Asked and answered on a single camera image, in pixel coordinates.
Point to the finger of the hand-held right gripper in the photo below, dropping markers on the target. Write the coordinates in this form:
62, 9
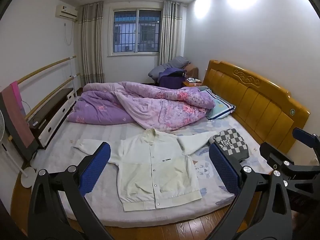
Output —
306, 135
287, 158

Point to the pink towel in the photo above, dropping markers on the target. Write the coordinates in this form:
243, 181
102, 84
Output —
17, 115

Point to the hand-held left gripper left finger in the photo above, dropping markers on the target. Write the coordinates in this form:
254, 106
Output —
96, 166

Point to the wooden nightstand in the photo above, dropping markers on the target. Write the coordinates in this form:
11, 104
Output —
192, 83

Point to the barred window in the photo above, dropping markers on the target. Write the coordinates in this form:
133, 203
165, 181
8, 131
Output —
136, 31

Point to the wooden wall bar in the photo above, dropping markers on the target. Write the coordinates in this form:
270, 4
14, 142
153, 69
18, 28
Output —
52, 95
45, 69

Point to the grey striped curtain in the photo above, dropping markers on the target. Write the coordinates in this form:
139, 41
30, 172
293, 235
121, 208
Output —
91, 45
170, 32

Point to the white standing fan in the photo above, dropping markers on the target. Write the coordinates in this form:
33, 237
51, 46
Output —
27, 177

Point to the wooden bed headboard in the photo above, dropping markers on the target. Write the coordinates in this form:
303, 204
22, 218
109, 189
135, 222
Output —
255, 100

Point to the purple floral quilt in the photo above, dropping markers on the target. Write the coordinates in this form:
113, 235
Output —
150, 105

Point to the white air conditioner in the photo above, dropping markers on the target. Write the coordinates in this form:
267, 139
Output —
66, 12

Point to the brown armchair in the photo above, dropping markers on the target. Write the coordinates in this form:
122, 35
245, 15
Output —
193, 71

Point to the grey pillows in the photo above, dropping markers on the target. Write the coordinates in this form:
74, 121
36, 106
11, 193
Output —
172, 63

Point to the blue striped pillow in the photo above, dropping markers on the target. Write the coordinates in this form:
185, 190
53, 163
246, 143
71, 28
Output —
220, 107

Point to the folded checkered grey sweater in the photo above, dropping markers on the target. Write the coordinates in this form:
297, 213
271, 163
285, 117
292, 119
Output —
231, 142

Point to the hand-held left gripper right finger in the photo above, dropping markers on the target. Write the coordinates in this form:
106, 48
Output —
223, 167

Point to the black and white cabinet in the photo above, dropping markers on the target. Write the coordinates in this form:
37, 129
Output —
56, 112

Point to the white button-up jacket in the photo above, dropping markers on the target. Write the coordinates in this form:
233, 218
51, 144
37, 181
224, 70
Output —
155, 170

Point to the dark purple cloth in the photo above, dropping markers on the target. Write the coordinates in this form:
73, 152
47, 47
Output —
171, 80

